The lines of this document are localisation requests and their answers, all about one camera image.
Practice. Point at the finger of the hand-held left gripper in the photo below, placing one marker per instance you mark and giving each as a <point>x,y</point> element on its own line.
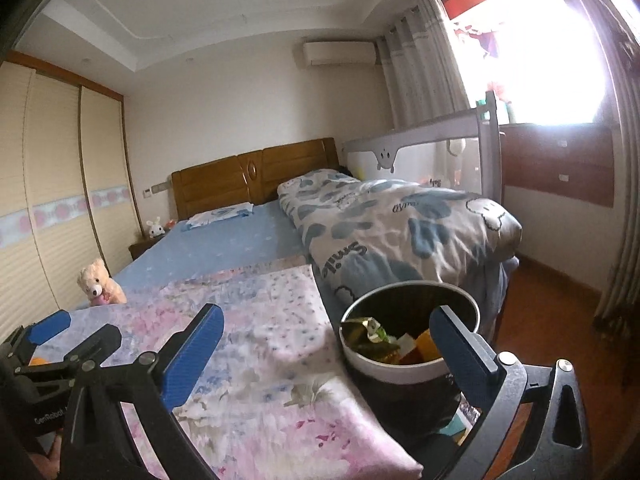
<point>50,327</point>
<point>95,345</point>

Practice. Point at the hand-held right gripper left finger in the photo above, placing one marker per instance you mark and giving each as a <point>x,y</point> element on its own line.
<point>192,355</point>

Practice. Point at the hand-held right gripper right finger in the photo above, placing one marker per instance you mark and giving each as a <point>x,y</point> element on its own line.
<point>460,355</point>

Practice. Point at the large orange foam net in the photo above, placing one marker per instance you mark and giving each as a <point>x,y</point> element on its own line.
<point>429,345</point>

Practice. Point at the small orange foam net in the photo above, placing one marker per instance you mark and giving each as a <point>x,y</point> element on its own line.
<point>37,361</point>

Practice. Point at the white black round bin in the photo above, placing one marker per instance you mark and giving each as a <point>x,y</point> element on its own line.
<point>400,372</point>

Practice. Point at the beige teddy bear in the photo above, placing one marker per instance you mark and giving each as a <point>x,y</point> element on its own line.
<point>97,285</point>

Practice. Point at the pink floral blanket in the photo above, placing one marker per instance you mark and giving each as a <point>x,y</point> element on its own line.
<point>280,385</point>

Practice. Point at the wooden nightstand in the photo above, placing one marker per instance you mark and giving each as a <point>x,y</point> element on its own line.
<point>145,249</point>

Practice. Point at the blue bed sheet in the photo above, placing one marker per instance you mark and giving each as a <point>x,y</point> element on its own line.
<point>225,245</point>

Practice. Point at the white bunny plush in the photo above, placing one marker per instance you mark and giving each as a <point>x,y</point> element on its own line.
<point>156,227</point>

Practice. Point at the cream sliding door wardrobe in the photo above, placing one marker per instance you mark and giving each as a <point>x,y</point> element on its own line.
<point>50,185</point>

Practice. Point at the blue white pillow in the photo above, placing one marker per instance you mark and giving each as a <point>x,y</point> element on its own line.
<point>220,215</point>

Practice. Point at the grey blue patterned quilt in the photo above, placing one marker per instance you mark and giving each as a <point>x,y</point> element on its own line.
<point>390,225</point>

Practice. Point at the wooden headboard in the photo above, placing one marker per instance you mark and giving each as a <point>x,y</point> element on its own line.
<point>210,185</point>

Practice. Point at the white hanging toy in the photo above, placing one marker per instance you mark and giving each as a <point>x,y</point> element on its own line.
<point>455,147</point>

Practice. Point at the dark wooden dresser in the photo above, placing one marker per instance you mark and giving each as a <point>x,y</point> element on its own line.
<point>555,160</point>

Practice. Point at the grey white curtain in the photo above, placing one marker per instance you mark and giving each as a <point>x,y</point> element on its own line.
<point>420,70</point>

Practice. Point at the white air conditioner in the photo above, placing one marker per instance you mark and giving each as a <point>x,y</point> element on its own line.
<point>340,52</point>

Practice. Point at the wall switch panel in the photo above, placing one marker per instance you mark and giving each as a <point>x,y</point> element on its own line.
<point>155,190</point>

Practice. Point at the grey mesh bed rail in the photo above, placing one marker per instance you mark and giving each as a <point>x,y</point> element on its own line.
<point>415,145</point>

